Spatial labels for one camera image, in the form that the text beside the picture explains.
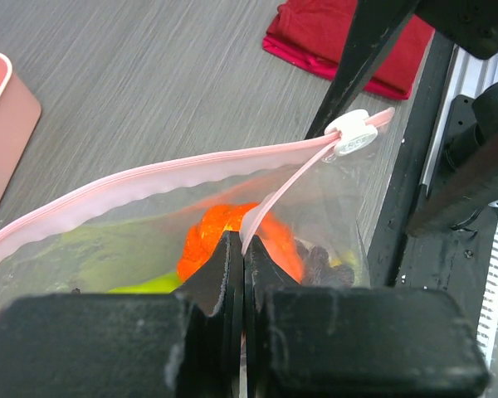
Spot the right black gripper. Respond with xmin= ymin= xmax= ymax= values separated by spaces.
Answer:
xmin=305 ymin=0 xmax=498 ymax=139

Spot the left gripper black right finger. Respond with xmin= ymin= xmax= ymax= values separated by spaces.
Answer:
xmin=244 ymin=238 xmax=490 ymax=397

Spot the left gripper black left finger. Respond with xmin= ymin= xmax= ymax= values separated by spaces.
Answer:
xmin=0 ymin=232 xmax=243 ymax=397

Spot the green pear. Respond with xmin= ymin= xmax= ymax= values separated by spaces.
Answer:
xmin=107 ymin=272 xmax=182 ymax=294

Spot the dark purple grape bunch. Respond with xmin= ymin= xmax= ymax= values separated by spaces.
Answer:
xmin=295 ymin=240 xmax=355 ymax=288

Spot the orange pumpkin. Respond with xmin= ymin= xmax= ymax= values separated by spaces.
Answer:
xmin=176 ymin=201 xmax=306 ymax=287

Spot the clear pink zip top bag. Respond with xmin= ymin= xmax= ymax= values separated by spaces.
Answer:
xmin=0 ymin=109 xmax=394 ymax=306

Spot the red folded cloth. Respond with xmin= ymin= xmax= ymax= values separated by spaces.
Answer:
xmin=261 ymin=0 xmax=436 ymax=101

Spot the pink compartment organizer box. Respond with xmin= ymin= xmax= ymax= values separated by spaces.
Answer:
xmin=0 ymin=53 xmax=42 ymax=201

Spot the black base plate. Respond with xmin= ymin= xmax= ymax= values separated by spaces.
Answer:
xmin=368 ymin=34 xmax=498 ymax=321

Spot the white slotted cable duct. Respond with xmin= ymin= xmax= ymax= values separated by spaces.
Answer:
xmin=476 ymin=201 xmax=498 ymax=366

